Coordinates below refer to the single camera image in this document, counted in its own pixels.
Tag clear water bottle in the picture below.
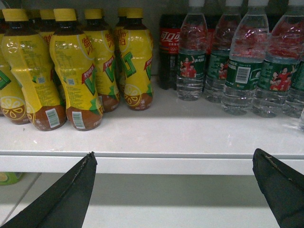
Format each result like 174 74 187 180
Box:
221 0 269 115
283 56 304 132
176 0 208 101
252 0 304 118
205 0 243 103

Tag black cola bottle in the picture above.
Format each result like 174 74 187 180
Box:
158 14 186 90

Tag green grape drink bottle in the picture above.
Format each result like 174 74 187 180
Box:
0 172 24 186

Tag white metal shelf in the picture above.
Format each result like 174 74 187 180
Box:
0 85 304 175

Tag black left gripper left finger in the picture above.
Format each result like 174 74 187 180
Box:
2 152 97 228

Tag yellow lemon tea bottle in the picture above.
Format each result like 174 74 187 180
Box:
84 9 120 113
119 8 153 111
0 10 30 125
1 9 67 131
49 9 103 131

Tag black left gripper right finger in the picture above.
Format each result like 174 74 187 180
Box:
253 148 304 228

